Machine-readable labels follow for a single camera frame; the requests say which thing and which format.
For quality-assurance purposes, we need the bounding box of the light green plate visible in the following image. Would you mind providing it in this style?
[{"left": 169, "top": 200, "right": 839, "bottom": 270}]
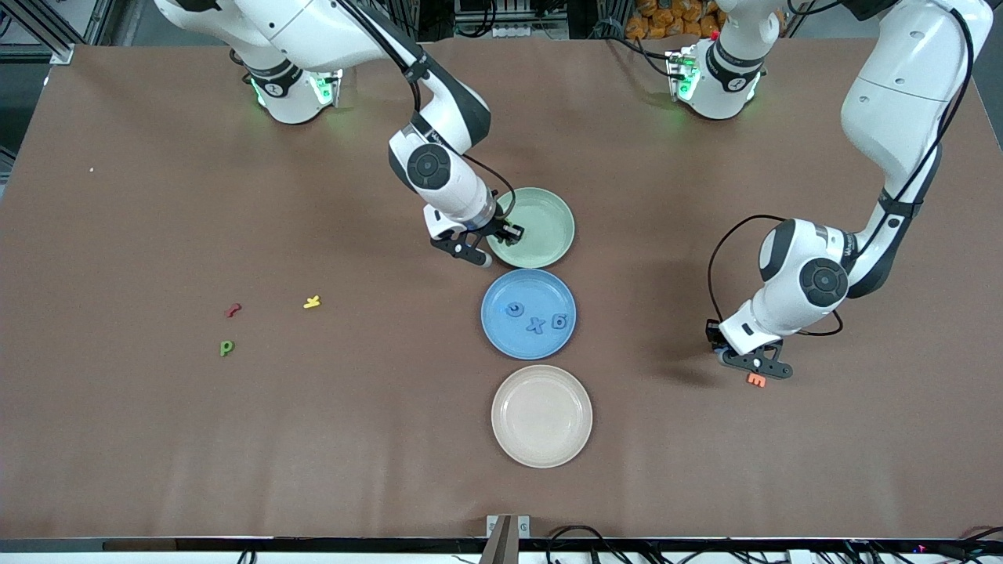
[{"left": 487, "top": 186, "right": 576, "bottom": 269}]

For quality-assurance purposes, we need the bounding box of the blue plate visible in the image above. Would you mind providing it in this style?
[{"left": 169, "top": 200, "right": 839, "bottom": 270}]
[{"left": 480, "top": 268, "right": 578, "bottom": 361}]

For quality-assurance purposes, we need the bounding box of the beige plate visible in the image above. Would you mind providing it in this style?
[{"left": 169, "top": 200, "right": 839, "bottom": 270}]
[{"left": 491, "top": 364, "right": 594, "bottom": 469}]

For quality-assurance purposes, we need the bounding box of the long white power strip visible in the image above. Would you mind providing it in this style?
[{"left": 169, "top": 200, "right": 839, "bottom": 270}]
[{"left": 492, "top": 23, "right": 569, "bottom": 38}]

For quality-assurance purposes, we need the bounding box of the orange bag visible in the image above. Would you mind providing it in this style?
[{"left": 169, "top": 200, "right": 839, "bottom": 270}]
[{"left": 627, "top": 0, "right": 722, "bottom": 40}]

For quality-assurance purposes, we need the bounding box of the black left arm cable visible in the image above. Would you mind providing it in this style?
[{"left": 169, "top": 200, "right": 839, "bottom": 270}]
[{"left": 708, "top": 0, "right": 976, "bottom": 338}]

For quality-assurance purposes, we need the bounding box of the black cable bundle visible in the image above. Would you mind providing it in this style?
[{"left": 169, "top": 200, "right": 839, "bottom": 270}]
[{"left": 546, "top": 525, "right": 628, "bottom": 564}]

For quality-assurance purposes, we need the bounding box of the grey metal bracket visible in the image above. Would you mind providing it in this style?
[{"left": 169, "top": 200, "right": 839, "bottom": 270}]
[{"left": 486, "top": 514, "right": 531, "bottom": 564}]

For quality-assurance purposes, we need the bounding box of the black table edge rail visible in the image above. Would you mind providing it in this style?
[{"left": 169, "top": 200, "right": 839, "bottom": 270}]
[{"left": 0, "top": 537, "right": 1003, "bottom": 555}]

